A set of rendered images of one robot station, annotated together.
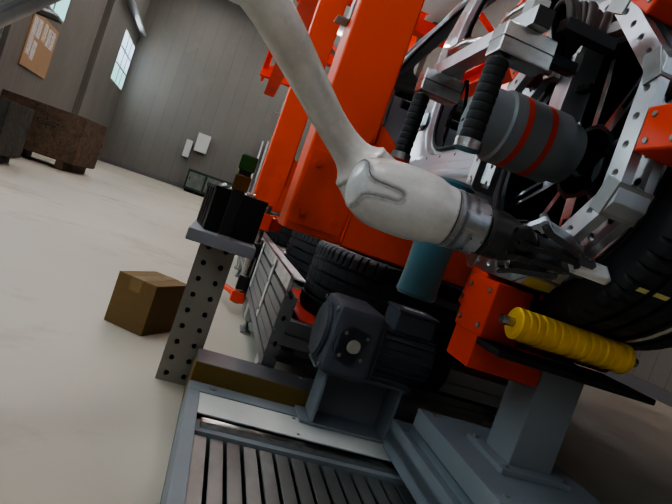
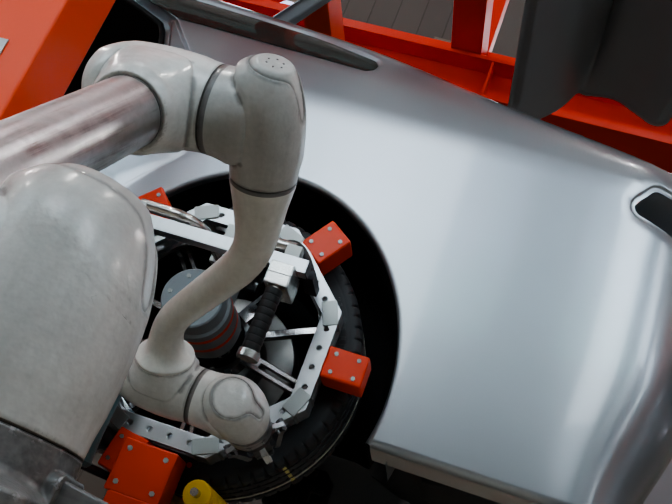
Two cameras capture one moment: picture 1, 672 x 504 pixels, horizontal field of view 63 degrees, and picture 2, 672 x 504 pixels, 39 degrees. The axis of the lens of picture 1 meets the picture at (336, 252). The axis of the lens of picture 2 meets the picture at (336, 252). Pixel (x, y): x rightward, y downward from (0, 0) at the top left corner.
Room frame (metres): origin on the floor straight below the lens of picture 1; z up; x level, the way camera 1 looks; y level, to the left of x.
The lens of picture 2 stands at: (0.05, 1.37, 0.32)
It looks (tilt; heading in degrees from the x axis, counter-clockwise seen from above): 22 degrees up; 295
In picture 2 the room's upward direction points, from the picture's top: 21 degrees clockwise
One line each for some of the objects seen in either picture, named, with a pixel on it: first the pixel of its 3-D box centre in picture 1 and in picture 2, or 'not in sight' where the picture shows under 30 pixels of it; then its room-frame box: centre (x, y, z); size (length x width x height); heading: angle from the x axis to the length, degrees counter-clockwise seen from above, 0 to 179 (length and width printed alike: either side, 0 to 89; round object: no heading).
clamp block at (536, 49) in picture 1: (521, 48); (282, 281); (0.87, -0.17, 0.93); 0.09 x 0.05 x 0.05; 103
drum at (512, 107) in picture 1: (520, 135); (202, 315); (1.07, -0.26, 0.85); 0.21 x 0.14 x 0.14; 103
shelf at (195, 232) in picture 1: (222, 235); not in sight; (1.53, 0.32, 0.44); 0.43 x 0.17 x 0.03; 13
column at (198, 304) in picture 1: (197, 308); not in sight; (1.56, 0.32, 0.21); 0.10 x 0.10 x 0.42; 13
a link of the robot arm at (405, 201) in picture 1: (396, 198); (230, 406); (0.82, -0.06, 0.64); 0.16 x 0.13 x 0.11; 103
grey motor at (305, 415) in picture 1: (387, 373); not in sight; (1.38, -0.23, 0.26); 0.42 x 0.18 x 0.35; 103
